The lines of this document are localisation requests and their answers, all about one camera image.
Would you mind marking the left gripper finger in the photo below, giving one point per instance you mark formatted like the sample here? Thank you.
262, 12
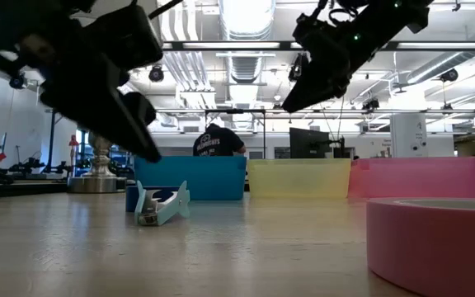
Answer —
109, 119
140, 108

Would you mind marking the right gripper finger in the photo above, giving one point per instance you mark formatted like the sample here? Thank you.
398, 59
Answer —
316, 92

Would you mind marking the pink tape roll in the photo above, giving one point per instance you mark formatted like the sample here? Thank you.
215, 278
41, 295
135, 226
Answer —
427, 247

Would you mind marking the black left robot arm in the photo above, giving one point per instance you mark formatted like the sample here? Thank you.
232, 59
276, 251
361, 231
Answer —
35, 3

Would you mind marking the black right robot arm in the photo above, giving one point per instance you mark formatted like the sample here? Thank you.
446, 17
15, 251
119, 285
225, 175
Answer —
415, 12

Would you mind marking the black ceiling spotlight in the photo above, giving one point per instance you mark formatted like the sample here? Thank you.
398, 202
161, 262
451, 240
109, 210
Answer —
156, 74
17, 81
450, 75

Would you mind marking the black overhead rig beam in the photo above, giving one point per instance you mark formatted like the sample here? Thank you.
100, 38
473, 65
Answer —
386, 45

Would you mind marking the black computer monitor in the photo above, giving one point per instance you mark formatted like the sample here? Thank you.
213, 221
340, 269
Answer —
309, 143

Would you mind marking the black stand pole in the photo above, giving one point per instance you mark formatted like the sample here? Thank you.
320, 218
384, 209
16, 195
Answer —
51, 140

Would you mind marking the silver lamp white shade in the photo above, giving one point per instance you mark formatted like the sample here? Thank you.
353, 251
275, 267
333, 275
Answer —
97, 183

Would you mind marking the person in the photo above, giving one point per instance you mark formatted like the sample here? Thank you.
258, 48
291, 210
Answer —
217, 142

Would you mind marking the yellow plastic bin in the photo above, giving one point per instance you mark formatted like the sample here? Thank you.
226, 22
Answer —
299, 177

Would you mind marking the blue plastic bin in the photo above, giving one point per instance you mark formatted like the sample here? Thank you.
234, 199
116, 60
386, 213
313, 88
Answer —
204, 177

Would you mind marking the white square pillar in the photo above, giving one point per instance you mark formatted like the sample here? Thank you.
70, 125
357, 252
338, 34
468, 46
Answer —
408, 136

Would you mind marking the pink plastic bin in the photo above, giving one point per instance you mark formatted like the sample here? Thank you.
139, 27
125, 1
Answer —
415, 177

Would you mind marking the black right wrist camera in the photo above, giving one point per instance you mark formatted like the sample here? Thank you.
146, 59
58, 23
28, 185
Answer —
309, 29

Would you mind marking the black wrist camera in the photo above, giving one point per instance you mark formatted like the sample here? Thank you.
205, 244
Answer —
309, 29
130, 37

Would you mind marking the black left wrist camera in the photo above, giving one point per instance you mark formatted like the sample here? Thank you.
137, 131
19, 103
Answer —
130, 37

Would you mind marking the silver ceiling air duct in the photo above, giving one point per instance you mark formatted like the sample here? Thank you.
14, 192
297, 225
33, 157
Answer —
245, 16

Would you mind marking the black aluminium table frame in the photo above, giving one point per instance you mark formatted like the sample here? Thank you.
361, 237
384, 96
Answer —
15, 189

